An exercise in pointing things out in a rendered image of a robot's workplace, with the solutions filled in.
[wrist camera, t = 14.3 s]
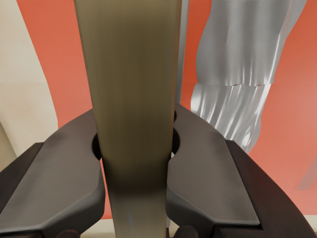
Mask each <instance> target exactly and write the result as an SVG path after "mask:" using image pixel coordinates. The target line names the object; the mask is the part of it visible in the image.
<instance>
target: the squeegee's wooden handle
mask: <svg viewBox="0 0 317 238"><path fill-rule="evenodd" d="M74 5H75V12H76V18H77V23H78V28H79V34H80V39H81V45H82V50H83V57H84V62H85V68H86V74H87V79H88V84H89V89H90V95H91V100H92V107H93V113H94V118H95V124H96V129H97V134H98V140H99V145H100V152H101V157H102V163H103V168H104V174H105V179H106V184H107V190H108V197H109V203H110V208H111V213H112V219H113V224H114V229H115V235H116V238H166V228H167V214H166V193H167V170H168V162H169V160H170V159H171V153H172V140H173V126H174V112H175V93H176V79H177V65H178V52H179V38H180V24H181V11H182V0H74Z"/></svg>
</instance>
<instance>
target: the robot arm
mask: <svg viewBox="0 0 317 238"><path fill-rule="evenodd" d="M172 153H173V154H174V156H173V157H172V158H171V159H170V160H169V162H168V170H167V193H166V214H167V216H168V218H169V219H170V220H172V221H173V222H174V223H175V224H177V225H178V226H179V228H178V229H177V231H176V233H175V235H174V237H173V238H317V235H316V233H315V232H314V230H313V229H312V227H311V226H310V224H309V223H308V221H307V220H306V218H305V217H304V216H303V214H302V213H301V212H300V210H299V209H298V207H297V206H296V205H295V204H294V202H293V201H292V200H291V199H290V198H289V196H288V195H287V194H286V193H285V192H284V191H283V190H282V189H281V188H280V187H279V186H278V185H277V184H276V183H275V182H274V181H273V180H272V179H271V178H270V177H269V176H268V175H267V174H266V173H265V172H264V171H263V170H262V169H261V168H260V167H259V166H258V165H257V164H256V163H255V162H254V160H253V159H252V158H250V156H248V155H247V153H246V152H245V151H244V150H243V149H242V148H241V147H240V146H239V145H238V144H237V143H236V142H235V141H234V140H226V139H225V138H224V137H223V135H222V134H221V133H220V132H218V131H217V130H216V129H215V128H214V127H213V126H212V125H211V124H209V123H208V122H207V121H205V120H204V119H202V118H201V117H199V116H198V115H196V114H194V113H193V112H191V111H190V110H188V109H187V108H185V107H184V106H182V105H180V104H178V103H175V112H174V126H173V140H172ZM100 160H101V152H100V145H99V140H98V134H97V129H96V124H95V118H94V113H93V108H92V109H90V110H89V111H87V112H85V113H83V114H82V115H80V116H78V117H76V118H75V119H73V120H71V121H70V122H68V123H66V124H65V125H63V126H62V127H61V128H59V129H58V130H57V131H55V132H54V133H53V134H52V135H51V136H49V137H48V138H47V139H46V140H45V141H44V142H38V143H34V144H33V145H32V146H31V147H29V148H28V149H27V150H26V151H25V152H23V153H22V154H21V155H20V156H19V157H17V158H16V159H15V160H14V161H13V162H12V163H11V164H9V165H8V166H7V167H6V168H5V169H3V170H2V171H1V172H0V238H80V237H81V234H82V233H84V232H85V231H86V230H88V229H89V228H90V227H91V226H93V225H94V224H95V223H97V222H98V221H99V220H100V219H101V218H102V216H103V214H104V210H105V196H106V190H105V185H104V179H103V175H102V170H101V164H100Z"/></svg>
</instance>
